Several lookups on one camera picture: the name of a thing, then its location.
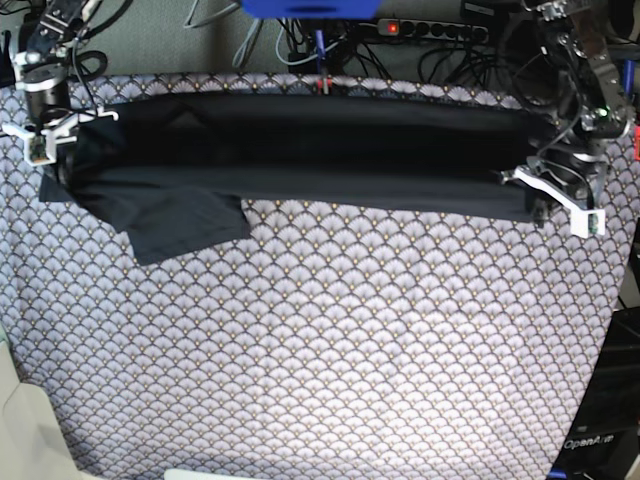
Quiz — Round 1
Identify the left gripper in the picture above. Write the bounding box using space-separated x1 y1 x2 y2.
499 156 606 237

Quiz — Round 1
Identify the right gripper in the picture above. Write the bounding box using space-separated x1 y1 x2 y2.
2 106 119 165

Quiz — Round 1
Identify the dark navy T-shirt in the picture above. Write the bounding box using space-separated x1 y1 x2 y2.
39 94 553 265

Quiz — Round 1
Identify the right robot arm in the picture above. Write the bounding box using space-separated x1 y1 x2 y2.
2 1 119 167

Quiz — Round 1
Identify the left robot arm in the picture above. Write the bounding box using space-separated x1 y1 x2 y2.
496 1 635 238

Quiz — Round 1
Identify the red clamp right edge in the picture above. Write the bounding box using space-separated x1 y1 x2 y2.
634 125 640 162

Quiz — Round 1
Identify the black OpenArm box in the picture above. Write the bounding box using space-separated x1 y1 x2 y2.
547 307 639 479

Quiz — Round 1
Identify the red black table clamp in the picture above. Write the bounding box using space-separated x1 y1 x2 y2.
317 73 332 96

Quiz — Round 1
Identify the fan patterned table cloth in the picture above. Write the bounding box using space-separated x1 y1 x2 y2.
1 74 639 479

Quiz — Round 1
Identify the white power strip red switch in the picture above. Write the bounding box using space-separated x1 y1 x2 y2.
376 18 490 44

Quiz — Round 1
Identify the black cable bundle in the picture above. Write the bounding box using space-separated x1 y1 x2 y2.
184 0 526 86

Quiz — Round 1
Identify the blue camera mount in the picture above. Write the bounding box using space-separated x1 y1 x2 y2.
241 0 381 19

